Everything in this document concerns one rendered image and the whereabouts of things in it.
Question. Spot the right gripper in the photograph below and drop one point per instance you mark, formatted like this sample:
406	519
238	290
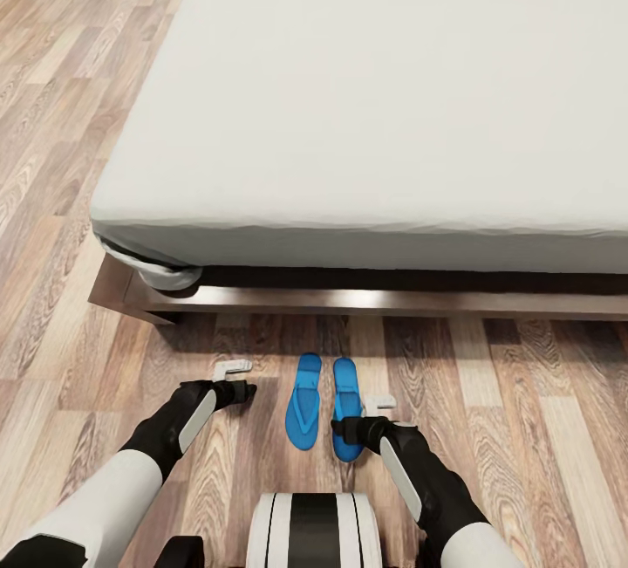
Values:
356	430

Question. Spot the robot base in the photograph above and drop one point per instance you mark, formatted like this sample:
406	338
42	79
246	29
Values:
188	552

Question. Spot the sandal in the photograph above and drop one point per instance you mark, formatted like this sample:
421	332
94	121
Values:
347	404
301	419

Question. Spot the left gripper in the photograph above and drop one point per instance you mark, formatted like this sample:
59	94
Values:
236	392

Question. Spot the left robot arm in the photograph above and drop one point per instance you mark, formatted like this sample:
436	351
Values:
95	525

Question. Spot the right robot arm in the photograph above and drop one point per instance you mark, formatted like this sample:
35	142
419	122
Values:
438	499

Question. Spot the bed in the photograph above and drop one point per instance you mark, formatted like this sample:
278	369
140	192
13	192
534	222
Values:
408	158

